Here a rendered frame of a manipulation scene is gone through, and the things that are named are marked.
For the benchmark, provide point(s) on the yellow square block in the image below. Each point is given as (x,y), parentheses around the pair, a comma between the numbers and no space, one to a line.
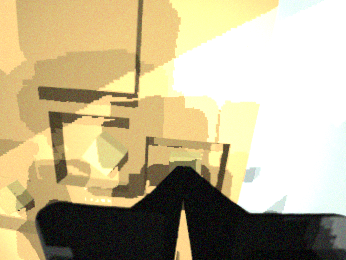
(105,153)
(13,197)
(191,159)

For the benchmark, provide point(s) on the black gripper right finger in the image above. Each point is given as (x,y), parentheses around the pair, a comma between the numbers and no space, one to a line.
(220,229)

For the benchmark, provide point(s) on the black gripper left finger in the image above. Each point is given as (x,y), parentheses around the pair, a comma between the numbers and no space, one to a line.
(148,230)

